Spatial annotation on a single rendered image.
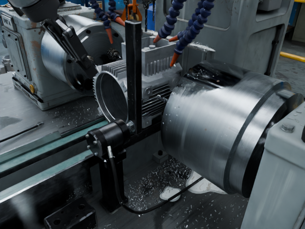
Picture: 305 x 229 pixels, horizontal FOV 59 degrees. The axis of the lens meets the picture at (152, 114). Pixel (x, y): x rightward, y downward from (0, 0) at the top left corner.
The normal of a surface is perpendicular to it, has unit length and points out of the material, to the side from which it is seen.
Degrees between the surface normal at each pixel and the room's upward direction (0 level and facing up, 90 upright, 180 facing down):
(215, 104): 43
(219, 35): 90
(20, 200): 90
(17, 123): 0
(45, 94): 90
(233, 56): 90
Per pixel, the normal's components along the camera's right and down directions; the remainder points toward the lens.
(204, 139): -0.70, 0.08
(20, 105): 0.02, -0.85
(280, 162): -0.73, 0.33
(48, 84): 0.68, 0.39
